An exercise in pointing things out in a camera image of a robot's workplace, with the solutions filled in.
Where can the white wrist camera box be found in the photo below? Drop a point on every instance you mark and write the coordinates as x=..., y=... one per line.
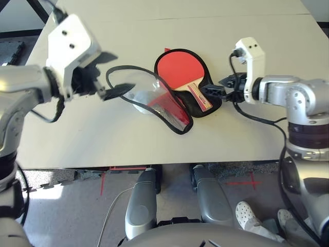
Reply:
x=69, y=41
x=254, y=61

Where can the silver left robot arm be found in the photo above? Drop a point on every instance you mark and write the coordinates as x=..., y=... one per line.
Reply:
x=20, y=77

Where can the beige trouser leg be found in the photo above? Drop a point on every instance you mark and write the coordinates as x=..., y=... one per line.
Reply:
x=259, y=230

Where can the red floor tape line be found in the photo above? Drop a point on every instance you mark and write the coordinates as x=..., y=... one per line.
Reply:
x=126, y=167

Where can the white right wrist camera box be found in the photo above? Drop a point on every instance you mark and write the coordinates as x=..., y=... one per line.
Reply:
x=254, y=61

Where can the grey robot torso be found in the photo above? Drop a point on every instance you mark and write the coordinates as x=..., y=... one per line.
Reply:
x=205, y=236

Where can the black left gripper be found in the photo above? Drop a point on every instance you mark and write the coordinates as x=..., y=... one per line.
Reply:
x=84, y=79

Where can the red floor tape cross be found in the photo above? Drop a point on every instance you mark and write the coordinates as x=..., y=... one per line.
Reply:
x=253, y=182

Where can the light speckled puzzle mat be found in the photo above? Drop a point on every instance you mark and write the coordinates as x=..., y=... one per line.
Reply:
x=46, y=178

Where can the red ping-pong paddle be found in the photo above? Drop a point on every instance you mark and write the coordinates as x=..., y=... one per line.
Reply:
x=180, y=67

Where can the grey robot leg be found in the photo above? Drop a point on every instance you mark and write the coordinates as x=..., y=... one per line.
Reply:
x=213, y=200
x=141, y=205

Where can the dark speckled floor mat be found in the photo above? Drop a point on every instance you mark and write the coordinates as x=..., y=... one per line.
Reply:
x=244, y=169

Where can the grey robot left leg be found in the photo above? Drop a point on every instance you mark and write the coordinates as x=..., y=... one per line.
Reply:
x=141, y=205

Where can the grey trouser leg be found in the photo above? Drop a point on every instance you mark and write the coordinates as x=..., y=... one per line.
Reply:
x=293, y=229

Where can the red black paddle case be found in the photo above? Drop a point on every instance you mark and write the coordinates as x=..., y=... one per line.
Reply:
x=177, y=121

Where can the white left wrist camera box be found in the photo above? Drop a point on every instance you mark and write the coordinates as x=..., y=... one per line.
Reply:
x=69, y=41

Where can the grey robot right leg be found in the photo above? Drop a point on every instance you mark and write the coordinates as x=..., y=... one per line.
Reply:
x=213, y=200

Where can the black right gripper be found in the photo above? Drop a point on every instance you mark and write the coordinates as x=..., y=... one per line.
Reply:
x=239, y=90

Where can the black diagonal frame beam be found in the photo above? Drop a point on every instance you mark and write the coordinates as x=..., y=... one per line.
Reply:
x=39, y=9

